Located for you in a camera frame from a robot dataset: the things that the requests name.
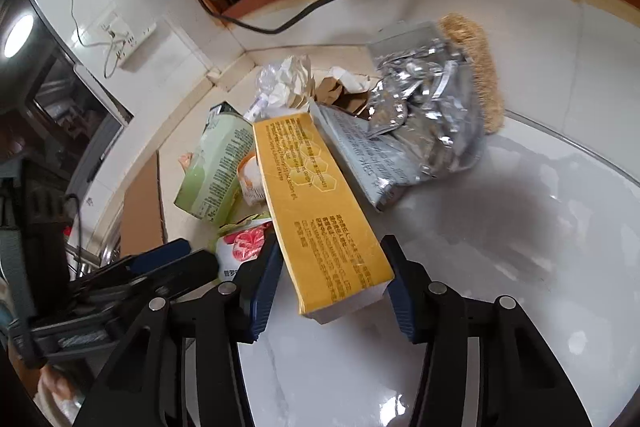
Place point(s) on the small orange white packet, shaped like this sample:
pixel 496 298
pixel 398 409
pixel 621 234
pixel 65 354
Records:
pixel 252 182

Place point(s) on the silver foil bag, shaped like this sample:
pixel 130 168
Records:
pixel 430 107

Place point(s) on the green carton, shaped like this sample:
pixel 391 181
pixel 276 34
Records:
pixel 215 167

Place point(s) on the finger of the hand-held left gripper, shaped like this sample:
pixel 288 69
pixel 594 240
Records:
pixel 165 254
pixel 190 269

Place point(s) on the dark window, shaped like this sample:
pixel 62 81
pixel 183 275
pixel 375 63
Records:
pixel 55 97

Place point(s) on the brown cardboard sheet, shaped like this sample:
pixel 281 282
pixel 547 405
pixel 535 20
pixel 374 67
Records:
pixel 142 207

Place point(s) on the red and white packet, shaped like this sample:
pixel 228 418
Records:
pixel 240 247

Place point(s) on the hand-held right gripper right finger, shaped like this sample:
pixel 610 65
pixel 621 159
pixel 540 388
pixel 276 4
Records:
pixel 400 299

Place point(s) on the small pink wrapper scrap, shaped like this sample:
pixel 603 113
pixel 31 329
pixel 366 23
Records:
pixel 186 161

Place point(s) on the silver printed pouch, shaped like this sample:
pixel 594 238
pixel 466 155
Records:
pixel 357 157

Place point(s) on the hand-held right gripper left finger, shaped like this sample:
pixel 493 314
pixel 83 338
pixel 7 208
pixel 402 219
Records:
pixel 262 292

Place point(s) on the torn brown cardboard scrap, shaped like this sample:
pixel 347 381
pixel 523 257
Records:
pixel 340 94

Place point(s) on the round ceiling lamp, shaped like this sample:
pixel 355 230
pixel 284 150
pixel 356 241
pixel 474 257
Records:
pixel 17 36

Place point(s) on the yellow cardboard box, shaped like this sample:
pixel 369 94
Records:
pixel 320 217

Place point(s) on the clear plastic wrapper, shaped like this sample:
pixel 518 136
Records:
pixel 262 87

